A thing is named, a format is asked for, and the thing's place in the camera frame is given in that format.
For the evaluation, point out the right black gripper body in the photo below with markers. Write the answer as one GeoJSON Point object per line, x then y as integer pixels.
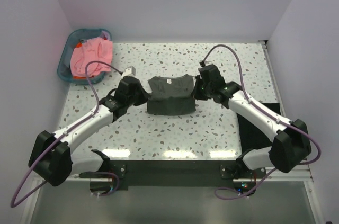
{"type": "Point", "coordinates": [202, 91]}

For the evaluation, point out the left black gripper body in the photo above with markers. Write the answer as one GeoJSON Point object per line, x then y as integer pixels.
{"type": "Point", "coordinates": [139, 98]}

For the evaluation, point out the dark green t-shirt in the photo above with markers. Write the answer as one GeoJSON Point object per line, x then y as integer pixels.
{"type": "Point", "coordinates": [171, 96]}

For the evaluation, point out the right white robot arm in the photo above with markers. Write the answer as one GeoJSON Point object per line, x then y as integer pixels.
{"type": "Point", "coordinates": [289, 142]}

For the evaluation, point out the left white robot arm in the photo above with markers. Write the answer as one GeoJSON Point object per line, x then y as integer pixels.
{"type": "Point", "coordinates": [51, 156]}

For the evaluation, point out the pink t-shirt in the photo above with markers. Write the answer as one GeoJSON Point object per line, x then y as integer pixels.
{"type": "Point", "coordinates": [96, 49]}

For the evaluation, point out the black folded t-shirt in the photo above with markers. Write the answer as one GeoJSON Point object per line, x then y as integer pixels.
{"type": "Point", "coordinates": [254, 134]}

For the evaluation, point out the teal laundry basket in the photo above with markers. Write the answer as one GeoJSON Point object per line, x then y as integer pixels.
{"type": "Point", "coordinates": [63, 70]}

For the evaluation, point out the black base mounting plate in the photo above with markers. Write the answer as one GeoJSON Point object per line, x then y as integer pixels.
{"type": "Point", "coordinates": [170, 173]}

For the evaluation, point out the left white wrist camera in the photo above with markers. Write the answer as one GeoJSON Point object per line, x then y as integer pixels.
{"type": "Point", "coordinates": [129, 71]}

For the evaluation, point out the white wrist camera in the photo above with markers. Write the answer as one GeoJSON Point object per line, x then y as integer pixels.
{"type": "Point", "coordinates": [129, 71]}
{"type": "Point", "coordinates": [205, 63]}

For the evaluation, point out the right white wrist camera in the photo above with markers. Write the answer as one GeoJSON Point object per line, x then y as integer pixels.
{"type": "Point", "coordinates": [205, 63]}

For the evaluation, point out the aluminium frame rail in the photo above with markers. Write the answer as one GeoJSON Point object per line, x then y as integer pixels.
{"type": "Point", "coordinates": [307, 172]}

